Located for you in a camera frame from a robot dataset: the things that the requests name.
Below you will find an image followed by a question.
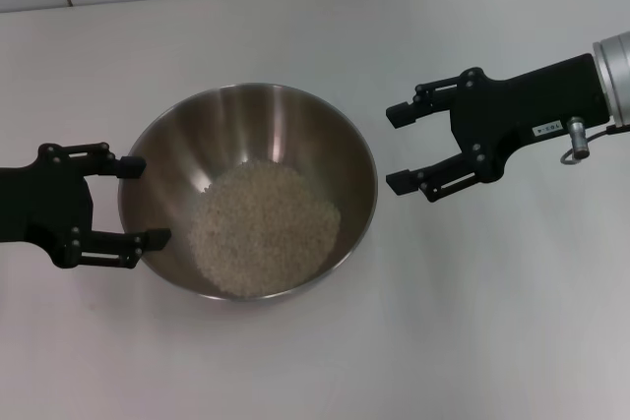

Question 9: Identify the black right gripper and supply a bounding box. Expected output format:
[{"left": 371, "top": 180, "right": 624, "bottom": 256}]
[{"left": 386, "top": 53, "right": 614, "bottom": 204}]

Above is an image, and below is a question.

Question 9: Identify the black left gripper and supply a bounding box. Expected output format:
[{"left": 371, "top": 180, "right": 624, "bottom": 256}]
[{"left": 0, "top": 141, "right": 172, "bottom": 270}]

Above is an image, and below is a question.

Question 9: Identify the stainless steel mixing bowl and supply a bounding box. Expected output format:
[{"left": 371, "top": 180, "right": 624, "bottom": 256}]
[{"left": 116, "top": 83, "right": 379, "bottom": 301}]

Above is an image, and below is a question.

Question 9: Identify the white uncooked rice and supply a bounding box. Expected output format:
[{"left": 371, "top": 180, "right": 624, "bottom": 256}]
[{"left": 189, "top": 161, "right": 342, "bottom": 298}]

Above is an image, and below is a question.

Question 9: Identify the right gripper cable with plug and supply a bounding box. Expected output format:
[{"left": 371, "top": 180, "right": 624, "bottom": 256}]
[{"left": 558, "top": 116, "right": 630, "bottom": 165}]

